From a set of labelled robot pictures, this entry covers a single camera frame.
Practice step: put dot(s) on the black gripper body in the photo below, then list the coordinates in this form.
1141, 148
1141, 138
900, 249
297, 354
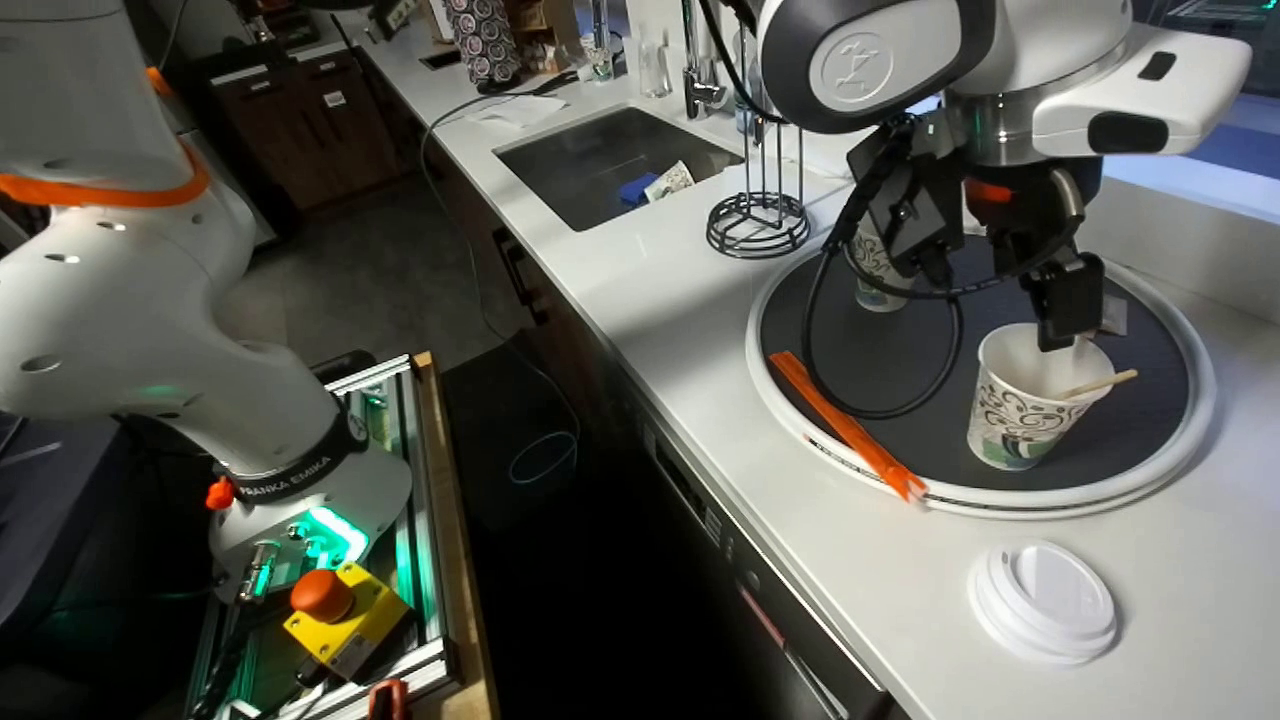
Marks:
946, 224

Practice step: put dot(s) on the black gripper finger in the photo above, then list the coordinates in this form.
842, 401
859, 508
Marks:
1068, 301

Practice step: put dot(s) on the wooden stirrer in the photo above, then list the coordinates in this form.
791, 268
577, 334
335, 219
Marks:
1102, 387

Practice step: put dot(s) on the patterned paper cup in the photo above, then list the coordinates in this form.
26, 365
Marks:
1016, 413
882, 293

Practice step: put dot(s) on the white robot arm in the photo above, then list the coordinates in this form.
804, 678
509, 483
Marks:
109, 308

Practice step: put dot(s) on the white plastic cup lid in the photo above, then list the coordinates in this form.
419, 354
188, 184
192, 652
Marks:
1045, 606

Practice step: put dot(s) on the round black white tray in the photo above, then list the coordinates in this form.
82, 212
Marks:
1134, 442

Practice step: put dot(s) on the orange stick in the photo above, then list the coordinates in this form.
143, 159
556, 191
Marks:
848, 431

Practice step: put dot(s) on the blue sponge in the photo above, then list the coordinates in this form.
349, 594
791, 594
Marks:
633, 191

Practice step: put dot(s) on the stainless steel sink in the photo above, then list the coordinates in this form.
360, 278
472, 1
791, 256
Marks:
581, 165

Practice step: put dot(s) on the dark wooden cabinet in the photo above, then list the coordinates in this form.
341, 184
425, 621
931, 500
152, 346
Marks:
297, 134

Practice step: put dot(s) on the yellow emergency stop box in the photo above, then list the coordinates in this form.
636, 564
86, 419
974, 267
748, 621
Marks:
346, 617

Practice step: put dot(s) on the black wire paper towel holder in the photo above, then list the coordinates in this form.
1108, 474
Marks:
766, 219

